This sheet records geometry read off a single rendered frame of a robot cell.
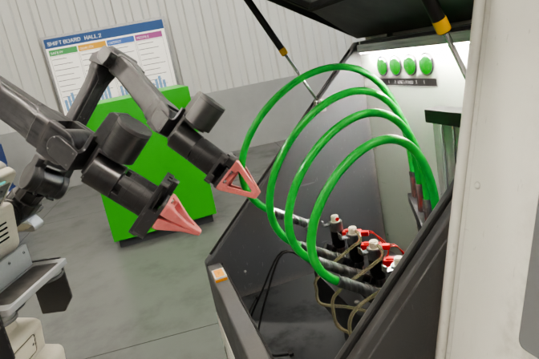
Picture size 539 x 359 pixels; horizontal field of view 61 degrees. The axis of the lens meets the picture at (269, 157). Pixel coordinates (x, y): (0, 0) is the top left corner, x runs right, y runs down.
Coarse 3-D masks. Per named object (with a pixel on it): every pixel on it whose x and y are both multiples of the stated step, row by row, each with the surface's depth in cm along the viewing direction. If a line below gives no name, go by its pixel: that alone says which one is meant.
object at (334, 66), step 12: (312, 72) 90; (360, 72) 93; (288, 84) 89; (384, 84) 95; (276, 96) 89; (264, 108) 88; (252, 132) 88; (240, 156) 89; (408, 156) 100; (240, 180) 90; (264, 204) 92
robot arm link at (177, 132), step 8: (184, 120) 89; (176, 128) 89; (184, 128) 89; (168, 136) 91; (176, 136) 88; (184, 136) 88; (192, 136) 89; (200, 136) 90; (168, 144) 90; (176, 144) 89; (184, 144) 88; (192, 144) 88; (176, 152) 91; (184, 152) 89
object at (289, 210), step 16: (368, 112) 76; (384, 112) 77; (336, 128) 75; (400, 128) 79; (320, 144) 75; (416, 144) 80; (304, 160) 75; (288, 208) 75; (288, 224) 75; (288, 240) 76; (304, 256) 77; (336, 272) 80; (352, 272) 80
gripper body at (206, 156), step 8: (200, 144) 88; (208, 144) 89; (192, 152) 88; (200, 152) 88; (208, 152) 88; (216, 152) 89; (224, 152) 86; (232, 152) 95; (192, 160) 89; (200, 160) 88; (208, 160) 88; (216, 160) 88; (224, 160) 86; (200, 168) 90; (208, 168) 88; (216, 168) 87; (224, 168) 90; (208, 176) 86
